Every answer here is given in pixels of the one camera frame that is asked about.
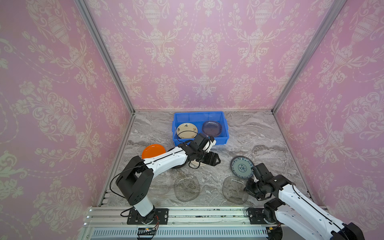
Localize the clear glass plate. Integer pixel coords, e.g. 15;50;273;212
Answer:
174;175;201;202
222;176;249;205
149;172;174;196

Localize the brownish glass plate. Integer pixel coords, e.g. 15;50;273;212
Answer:
202;121;223;137

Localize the cream plate with characters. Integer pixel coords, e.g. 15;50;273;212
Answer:
176;123;198;139

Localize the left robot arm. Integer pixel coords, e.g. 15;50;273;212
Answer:
113;134;221;225

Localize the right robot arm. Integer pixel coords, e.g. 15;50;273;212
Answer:
245;164;365;240

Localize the blue plastic bin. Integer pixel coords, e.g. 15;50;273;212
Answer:
172;112;229;146

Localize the cream plate with flowers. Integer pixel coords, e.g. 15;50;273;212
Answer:
190;160;206;168

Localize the blue patterned porcelain plate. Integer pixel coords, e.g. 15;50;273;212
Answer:
230;156;255;180

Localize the black round plate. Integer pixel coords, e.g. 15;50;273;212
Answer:
172;163;186;169

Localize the orange plate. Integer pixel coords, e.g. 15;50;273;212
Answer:
142;144;166;159

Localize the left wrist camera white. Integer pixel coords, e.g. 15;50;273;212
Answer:
203;136;216;153

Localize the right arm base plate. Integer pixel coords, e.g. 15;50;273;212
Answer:
245;207;282;227

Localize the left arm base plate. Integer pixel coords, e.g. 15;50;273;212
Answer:
127;208;169;225

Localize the small circuit board with wires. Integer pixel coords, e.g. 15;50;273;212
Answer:
138;227;158;238

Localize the aluminium mounting rail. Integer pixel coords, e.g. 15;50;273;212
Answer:
78;205;341;240

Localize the right aluminium corner post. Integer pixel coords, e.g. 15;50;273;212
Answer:
271;0;347;117

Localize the aluminium corner post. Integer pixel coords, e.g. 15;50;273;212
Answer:
75;0;135;116
271;0;347;117

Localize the left aluminium corner post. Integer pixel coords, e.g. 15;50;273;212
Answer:
75;0;135;116

